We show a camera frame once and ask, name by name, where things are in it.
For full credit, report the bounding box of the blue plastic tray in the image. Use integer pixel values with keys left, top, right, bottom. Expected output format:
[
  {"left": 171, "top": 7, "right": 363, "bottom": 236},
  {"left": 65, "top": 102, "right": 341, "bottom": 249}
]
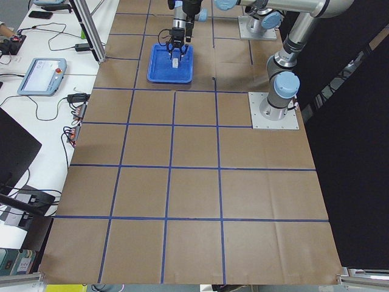
[{"left": 147, "top": 43, "right": 193, "bottom": 84}]

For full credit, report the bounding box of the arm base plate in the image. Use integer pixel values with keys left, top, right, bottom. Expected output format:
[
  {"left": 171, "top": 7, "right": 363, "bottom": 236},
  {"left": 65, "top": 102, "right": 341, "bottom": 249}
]
[
  {"left": 238, "top": 16, "right": 279, "bottom": 41},
  {"left": 248, "top": 92, "right": 300, "bottom": 130}
]

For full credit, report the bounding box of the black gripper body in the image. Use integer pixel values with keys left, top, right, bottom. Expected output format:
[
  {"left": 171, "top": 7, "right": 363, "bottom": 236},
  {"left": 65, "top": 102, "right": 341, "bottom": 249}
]
[
  {"left": 166, "top": 27, "right": 186, "bottom": 50},
  {"left": 182, "top": 0, "right": 202, "bottom": 38}
]

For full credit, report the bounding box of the aluminium frame post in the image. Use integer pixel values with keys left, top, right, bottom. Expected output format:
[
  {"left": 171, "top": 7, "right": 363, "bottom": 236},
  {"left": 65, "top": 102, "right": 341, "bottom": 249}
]
[{"left": 69, "top": 0, "right": 106, "bottom": 64}]

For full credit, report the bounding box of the brown paper table cover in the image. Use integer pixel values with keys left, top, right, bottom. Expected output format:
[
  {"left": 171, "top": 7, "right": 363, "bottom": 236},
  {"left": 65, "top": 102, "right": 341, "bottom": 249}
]
[{"left": 40, "top": 1, "right": 341, "bottom": 285}]

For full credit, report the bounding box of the black power adapter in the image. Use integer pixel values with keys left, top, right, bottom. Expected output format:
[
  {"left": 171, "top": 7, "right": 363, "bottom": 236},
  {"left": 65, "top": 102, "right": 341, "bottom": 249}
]
[{"left": 74, "top": 43, "right": 91, "bottom": 52}]

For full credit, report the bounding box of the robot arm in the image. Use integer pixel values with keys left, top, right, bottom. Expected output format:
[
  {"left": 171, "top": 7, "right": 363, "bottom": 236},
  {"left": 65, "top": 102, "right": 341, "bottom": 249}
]
[
  {"left": 159, "top": 0, "right": 283, "bottom": 57},
  {"left": 216, "top": 0, "right": 353, "bottom": 121}
]

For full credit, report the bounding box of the black smartphone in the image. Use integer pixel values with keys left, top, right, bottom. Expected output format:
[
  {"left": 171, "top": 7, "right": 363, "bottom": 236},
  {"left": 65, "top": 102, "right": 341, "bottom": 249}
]
[{"left": 28, "top": 10, "right": 53, "bottom": 19}]

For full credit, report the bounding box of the teach pendant tablet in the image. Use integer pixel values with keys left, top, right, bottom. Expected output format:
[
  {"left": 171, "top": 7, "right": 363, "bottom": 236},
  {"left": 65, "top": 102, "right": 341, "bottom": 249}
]
[{"left": 17, "top": 58, "right": 67, "bottom": 96}]

